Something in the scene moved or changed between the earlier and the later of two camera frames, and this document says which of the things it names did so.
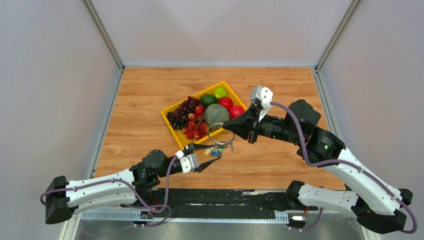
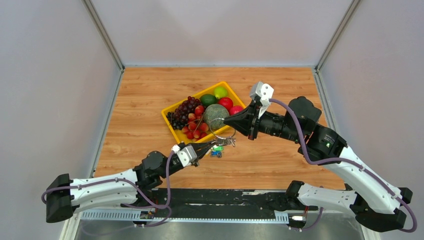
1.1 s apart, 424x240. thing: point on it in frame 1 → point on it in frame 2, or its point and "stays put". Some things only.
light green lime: [220, 92] stays put
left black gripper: [191, 147] → [199, 148]
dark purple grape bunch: [179, 117] stays put
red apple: [226, 101] stays put
